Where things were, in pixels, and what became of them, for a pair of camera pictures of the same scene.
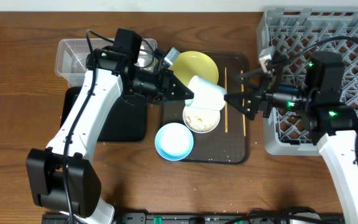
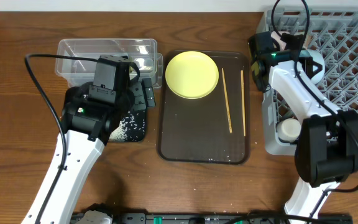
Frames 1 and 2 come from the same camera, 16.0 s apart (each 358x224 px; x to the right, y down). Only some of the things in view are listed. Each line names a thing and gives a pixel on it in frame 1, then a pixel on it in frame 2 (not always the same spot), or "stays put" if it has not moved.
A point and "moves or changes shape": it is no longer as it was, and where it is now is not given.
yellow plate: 194,63 stays put
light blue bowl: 174,141 moves or changes shape
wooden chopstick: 242,90 stays put
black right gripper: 262,96 → 293,40
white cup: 206,94 → 289,129
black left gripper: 164,86 → 143,94
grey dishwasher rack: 296,33 stays put
